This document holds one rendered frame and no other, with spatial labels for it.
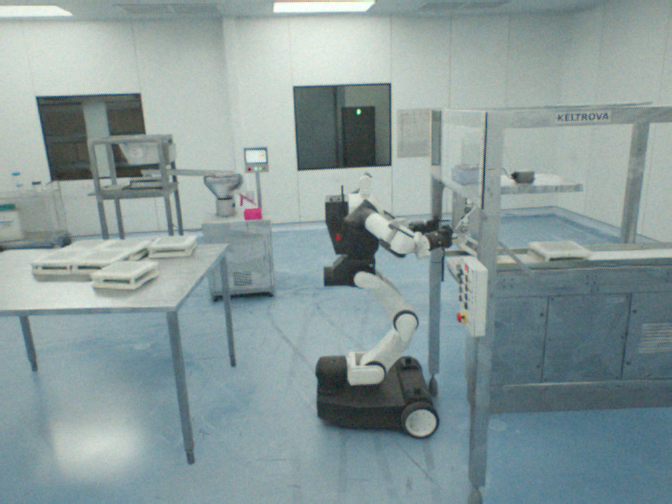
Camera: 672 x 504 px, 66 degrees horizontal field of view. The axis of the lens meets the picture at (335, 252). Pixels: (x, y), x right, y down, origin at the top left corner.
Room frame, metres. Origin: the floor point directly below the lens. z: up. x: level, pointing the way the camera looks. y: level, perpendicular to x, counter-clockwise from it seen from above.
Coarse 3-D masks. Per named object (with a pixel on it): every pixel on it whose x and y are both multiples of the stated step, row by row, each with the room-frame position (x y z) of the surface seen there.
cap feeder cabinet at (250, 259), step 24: (216, 216) 4.85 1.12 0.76; (240, 216) 4.81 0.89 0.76; (264, 216) 4.77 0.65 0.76; (216, 240) 4.57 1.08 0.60; (240, 240) 4.59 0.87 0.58; (264, 240) 4.62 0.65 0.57; (216, 264) 4.56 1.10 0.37; (240, 264) 4.59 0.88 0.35; (264, 264) 4.62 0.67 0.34; (216, 288) 4.56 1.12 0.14; (240, 288) 4.59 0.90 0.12; (264, 288) 4.61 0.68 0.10
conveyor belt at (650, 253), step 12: (600, 252) 2.80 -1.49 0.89; (612, 252) 2.79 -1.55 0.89; (624, 252) 2.78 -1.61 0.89; (636, 252) 2.77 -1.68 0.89; (648, 252) 2.76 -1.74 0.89; (660, 252) 2.76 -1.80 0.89; (636, 264) 2.57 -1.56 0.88; (648, 264) 2.57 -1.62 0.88; (660, 264) 2.57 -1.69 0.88; (456, 276) 2.56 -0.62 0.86
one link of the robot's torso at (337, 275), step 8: (344, 256) 2.68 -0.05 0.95; (336, 264) 2.65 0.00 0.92; (344, 264) 2.62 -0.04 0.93; (352, 264) 2.62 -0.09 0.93; (360, 264) 2.62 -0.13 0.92; (328, 272) 2.64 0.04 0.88; (336, 272) 2.62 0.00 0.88; (344, 272) 2.62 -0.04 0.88; (328, 280) 2.63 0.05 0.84; (336, 280) 2.63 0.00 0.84; (344, 280) 2.63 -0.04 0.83
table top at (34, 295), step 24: (0, 264) 3.04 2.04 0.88; (24, 264) 3.02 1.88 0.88; (168, 264) 2.91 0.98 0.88; (192, 264) 2.89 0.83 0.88; (0, 288) 2.58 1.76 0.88; (24, 288) 2.57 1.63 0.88; (48, 288) 2.55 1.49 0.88; (72, 288) 2.54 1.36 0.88; (96, 288) 2.52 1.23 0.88; (144, 288) 2.49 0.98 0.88; (168, 288) 2.48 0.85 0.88; (192, 288) 2.50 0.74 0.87; (0, 312) 2.27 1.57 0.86; (24, 312) 2.26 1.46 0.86; (48, 312) 2.26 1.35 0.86; (72, 312) 2.26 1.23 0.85; (96, 312) 2.25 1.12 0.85; (120, 312) 2.25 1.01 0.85; (144, 312) 2.25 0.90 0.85
